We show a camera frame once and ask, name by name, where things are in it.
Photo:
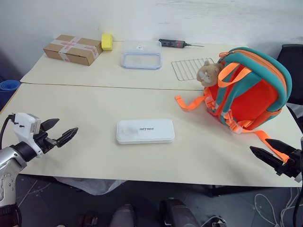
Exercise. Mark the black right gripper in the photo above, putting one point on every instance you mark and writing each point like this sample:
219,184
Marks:
290,165

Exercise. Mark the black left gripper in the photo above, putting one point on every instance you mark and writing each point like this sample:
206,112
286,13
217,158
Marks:
46,141

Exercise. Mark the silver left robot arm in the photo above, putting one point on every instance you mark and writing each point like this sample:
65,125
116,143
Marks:
8,163

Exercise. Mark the orange and teal backpack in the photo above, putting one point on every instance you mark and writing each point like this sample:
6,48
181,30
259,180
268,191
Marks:
251,87

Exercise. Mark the white rectangular case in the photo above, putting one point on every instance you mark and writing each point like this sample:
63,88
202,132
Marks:
145,131

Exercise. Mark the white plastic bag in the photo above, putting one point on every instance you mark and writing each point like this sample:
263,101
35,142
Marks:
87,185

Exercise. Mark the blue rolled mat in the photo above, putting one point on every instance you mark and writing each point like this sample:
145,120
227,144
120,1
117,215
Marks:
8,87

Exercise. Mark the black office chair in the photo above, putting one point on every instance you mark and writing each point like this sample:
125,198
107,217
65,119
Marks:
292,73

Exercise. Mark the taped cardboard box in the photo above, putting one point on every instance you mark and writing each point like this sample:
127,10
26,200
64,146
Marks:
73,49

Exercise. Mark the beige plush toy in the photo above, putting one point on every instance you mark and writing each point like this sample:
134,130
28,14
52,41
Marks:
209,74

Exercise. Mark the yellow sponge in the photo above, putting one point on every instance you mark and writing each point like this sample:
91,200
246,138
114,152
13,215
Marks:
107,41

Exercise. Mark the grey rounded robot foot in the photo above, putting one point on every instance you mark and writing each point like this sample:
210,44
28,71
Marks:
123,216

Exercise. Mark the clear plastic food container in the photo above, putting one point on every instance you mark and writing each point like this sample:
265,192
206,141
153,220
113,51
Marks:
142,55

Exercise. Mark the dark rounded robot foot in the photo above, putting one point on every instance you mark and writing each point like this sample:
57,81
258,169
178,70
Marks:
177,212

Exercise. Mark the black electric screwdriver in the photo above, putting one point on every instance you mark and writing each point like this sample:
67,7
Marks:
174,43

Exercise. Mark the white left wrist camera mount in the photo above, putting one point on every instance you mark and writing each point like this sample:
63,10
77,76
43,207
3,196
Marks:
23,128

